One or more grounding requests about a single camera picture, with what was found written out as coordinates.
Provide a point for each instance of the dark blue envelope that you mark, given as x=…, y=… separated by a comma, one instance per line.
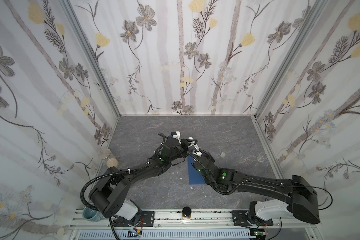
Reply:
x=194, y=177

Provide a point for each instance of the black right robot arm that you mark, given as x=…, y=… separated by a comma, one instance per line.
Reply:
x=300, y=198

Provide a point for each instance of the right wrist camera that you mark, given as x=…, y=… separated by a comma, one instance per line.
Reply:
x=195, y=150

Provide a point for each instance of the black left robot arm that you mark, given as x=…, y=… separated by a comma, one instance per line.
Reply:
x=107, y=193

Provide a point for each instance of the glass jar with cork lid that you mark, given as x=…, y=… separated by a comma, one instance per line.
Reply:
x=107, y=157

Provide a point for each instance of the teal cup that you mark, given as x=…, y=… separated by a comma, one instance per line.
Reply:
x=91, y=215

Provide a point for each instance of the aluminium mounting rail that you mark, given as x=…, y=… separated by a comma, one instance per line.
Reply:
x=173, y=219

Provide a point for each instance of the clear glass cup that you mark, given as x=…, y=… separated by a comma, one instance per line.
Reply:
x=262, y=157

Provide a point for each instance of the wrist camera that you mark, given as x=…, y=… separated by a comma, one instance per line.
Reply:
x=195, y=150
x=176, y=135

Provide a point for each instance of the black cylinder on rail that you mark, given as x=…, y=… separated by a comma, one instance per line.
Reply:
x=186, y=213

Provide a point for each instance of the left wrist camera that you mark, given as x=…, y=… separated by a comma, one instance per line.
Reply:
x=176, y=135

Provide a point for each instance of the white perforated cable duct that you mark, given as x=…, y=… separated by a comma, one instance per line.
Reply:
x=187, y=234

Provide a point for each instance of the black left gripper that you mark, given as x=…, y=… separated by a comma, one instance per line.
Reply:
x=176, y=143

